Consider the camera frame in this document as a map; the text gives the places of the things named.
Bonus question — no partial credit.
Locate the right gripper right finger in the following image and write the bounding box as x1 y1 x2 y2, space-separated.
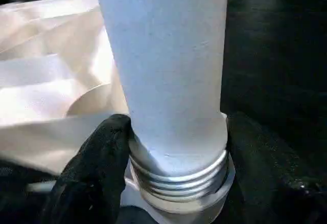
226 111 327 224

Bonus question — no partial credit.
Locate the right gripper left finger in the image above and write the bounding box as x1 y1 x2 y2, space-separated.
50 113 131 224

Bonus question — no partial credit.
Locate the white plastic table top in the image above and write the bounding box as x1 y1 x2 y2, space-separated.
0 0 236 224

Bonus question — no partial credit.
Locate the white plastic table leg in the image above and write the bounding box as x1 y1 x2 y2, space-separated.
92 0 230 201

